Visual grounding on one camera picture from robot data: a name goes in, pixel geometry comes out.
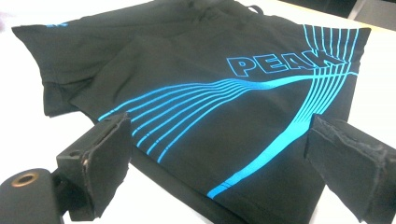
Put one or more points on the black shorts with blue stripes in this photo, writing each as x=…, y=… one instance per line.
x=218, y=124

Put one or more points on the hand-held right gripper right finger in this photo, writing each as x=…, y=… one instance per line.
x=351, y=161

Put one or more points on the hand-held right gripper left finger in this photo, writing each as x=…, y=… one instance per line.
x=102, y=161

